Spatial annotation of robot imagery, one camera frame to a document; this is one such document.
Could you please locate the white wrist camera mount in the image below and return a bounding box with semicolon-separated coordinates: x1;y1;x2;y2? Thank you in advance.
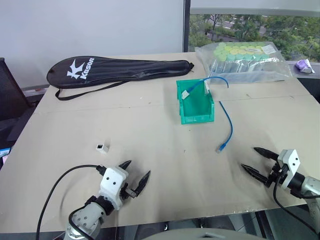
98;166;130;210
276;149;301;190

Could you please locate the black Kason racket bag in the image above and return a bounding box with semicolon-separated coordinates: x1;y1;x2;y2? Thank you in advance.
46;55;196;101

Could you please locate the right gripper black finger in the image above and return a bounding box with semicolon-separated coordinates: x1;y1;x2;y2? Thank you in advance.
253;147;280;162
240;163;270;186

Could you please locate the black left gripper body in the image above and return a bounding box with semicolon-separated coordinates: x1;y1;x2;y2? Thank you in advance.
119;183;137;201

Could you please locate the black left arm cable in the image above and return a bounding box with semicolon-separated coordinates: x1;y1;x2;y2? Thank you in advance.
35;164;107;240

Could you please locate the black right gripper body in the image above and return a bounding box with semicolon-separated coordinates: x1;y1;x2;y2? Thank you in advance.
265;161;288;188

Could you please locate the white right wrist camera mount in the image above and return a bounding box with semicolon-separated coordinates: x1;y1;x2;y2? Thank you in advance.
276;149;301;190

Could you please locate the purple and white packet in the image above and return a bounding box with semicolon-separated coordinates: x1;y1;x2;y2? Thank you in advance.
294;59;316;74

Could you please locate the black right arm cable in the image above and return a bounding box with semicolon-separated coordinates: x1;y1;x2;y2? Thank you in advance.
272;172;320;235

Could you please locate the black chair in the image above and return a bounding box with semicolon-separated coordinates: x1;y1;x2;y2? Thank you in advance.
0;57;35;146

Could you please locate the small white connector block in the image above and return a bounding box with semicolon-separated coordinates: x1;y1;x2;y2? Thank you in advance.
96;142;110;153

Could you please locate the clear bag of green-capped tubes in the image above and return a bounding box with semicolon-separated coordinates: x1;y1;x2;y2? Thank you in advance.
194;41;294;85

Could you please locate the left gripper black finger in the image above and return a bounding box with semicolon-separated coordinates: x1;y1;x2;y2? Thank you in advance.
134;170;152;198
117;159;133;171

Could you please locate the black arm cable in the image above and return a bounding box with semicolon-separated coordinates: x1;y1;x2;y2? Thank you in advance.
35;164;107;240
272;172;320;235

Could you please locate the black window post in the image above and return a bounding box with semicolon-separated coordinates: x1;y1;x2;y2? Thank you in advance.
182;0;192;53

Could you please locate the green plastic storage bin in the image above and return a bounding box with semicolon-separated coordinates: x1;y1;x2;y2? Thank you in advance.
176;78;216;125

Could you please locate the blue and white box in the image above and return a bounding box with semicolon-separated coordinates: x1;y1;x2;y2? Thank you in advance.
0;147;12;165

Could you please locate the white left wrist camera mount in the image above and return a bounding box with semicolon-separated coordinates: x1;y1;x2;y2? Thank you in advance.
98;166;130;210

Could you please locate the blue Ethernet cable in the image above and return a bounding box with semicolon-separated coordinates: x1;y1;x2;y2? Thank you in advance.
187;76;234;154

